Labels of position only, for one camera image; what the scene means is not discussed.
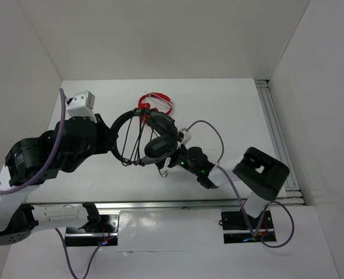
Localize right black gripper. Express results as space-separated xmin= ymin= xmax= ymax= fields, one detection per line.
xmin=150 ymin=139 xmax=200 ymax=176

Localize black headset with microphone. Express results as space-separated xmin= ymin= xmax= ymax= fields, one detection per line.
xmin=110 ymin=108 xmax=178 ymax=166

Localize black headset cable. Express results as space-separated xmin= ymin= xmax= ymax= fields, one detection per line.
xmin=122 ymin=109 xmax=172 ymax=178

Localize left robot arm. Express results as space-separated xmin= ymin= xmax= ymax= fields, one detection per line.
xmin=0 ymin=114 xmax=113 ymax=246

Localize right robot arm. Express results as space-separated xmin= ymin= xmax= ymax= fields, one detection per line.
xmin=166 ymin=145 xmax=290 ymax=228

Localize red headphones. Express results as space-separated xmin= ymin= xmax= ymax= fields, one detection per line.
xmin=137 ymin=92 xmax=174 ymax=116

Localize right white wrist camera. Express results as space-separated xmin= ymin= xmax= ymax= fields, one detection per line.
xmin=176 ymin=128 xmax=192 ymax=150

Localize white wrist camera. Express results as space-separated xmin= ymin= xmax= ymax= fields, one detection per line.
xmin=176 ymin=128 xmax=192 ymax=150
xmin=67 ymin=91 xmax=97 ymax=123

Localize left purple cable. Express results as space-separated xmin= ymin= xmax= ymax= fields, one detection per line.
xmin=0 ymin=88 xmax=105 ymax=279

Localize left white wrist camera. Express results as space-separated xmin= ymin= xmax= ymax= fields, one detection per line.
xmin=67 ymin=91 xmax=97 ymax=123

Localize aluminium rail front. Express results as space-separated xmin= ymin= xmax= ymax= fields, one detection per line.
xmin=58 ymin=198 xmax=248 ymax=212

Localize aluminium rail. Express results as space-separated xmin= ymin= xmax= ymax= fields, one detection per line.
xmin=58 ymin=198 xmax=248 ymax=212
xmin=254 ymin=80 xmax=305 ymax=205

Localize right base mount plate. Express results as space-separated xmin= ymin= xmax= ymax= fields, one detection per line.
xmin=218 ymin=210 xmax=276 ymax=244

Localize base mount plate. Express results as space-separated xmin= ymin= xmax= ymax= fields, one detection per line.
xmin=64 ymin=210 xmax=120 ymax=247
xmin=218 ymin=210 xmax=276 ymax=244

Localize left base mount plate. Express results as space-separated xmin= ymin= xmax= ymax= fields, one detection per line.
xmin=64 ymin=210 xmax=120 ymax=247

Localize aluminium rail right side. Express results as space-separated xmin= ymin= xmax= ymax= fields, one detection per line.
xmin=254 ymin=80 xmax=305 ymax=205

